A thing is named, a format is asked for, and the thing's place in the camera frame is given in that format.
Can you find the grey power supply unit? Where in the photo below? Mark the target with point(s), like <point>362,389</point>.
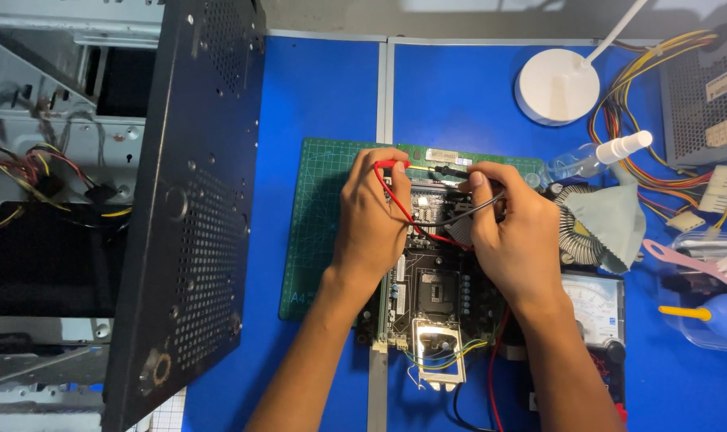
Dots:
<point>699,102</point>

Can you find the black computer motherboard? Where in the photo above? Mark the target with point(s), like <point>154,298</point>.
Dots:
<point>435,282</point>

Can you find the round finned processor cooler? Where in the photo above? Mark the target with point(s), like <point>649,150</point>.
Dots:
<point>573,240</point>

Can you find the white grid sheet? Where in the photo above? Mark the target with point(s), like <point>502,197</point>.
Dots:
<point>170,414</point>

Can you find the small white power connector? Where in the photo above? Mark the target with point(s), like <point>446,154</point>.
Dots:
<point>685,221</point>

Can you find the clear plastic container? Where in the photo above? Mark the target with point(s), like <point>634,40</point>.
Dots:
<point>699,330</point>

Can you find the white desk lamp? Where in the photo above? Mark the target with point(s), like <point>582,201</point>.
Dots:
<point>555,87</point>

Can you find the person's left hand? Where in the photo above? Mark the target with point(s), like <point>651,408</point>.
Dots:
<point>369,222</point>

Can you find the black multimeter probe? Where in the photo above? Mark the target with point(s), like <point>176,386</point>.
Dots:
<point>453,172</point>

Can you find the green memory module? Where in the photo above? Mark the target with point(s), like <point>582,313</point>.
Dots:
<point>441,155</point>

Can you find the grey open computer case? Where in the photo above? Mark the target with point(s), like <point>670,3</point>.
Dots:
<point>39,270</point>

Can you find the blue air blower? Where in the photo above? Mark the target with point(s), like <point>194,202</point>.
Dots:
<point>723,315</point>

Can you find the black perforated case panel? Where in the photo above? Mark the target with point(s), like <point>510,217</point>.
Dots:
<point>189,210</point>

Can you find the analog multimeter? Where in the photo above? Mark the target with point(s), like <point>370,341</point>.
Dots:
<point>597,312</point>

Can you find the clear spray bottle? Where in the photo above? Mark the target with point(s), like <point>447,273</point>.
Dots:
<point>585,157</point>

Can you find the grey-green cleaning cloth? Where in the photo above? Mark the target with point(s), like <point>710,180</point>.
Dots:
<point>615,222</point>

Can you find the pink cleaning brush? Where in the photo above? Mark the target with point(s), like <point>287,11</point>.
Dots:
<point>687,260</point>

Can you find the red multimeter probe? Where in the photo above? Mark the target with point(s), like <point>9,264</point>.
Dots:
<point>392,164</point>

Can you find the large white power connector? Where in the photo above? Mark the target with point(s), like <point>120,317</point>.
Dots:
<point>720,189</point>

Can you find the silver socket load plate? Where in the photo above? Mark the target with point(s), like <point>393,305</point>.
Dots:
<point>438,354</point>

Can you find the person's right hand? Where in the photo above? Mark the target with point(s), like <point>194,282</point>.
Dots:
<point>519,240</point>

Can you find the green cutting mat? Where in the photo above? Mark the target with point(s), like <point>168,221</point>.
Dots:
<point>315,228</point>

